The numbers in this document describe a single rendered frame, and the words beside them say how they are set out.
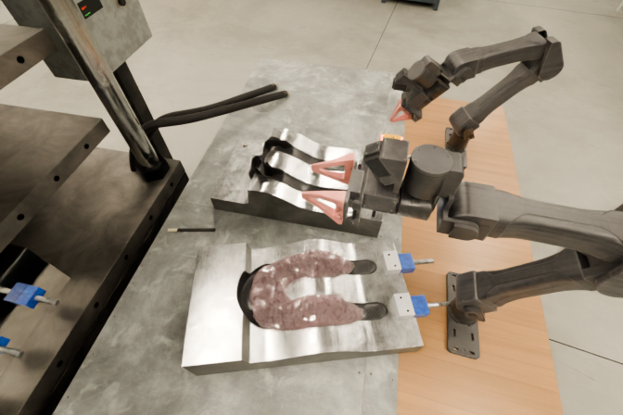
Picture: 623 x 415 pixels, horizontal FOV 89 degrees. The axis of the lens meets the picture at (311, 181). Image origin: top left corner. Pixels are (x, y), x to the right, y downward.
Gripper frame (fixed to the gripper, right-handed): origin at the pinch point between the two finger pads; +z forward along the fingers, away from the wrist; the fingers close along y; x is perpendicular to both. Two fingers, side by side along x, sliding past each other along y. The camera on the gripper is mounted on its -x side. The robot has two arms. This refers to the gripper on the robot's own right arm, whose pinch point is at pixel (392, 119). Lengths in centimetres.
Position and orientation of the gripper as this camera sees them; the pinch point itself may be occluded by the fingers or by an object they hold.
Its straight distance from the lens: 110.4
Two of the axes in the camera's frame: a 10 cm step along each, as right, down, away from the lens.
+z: -5.8, 4.4, 6.8
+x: 7.9, 5.1, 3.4
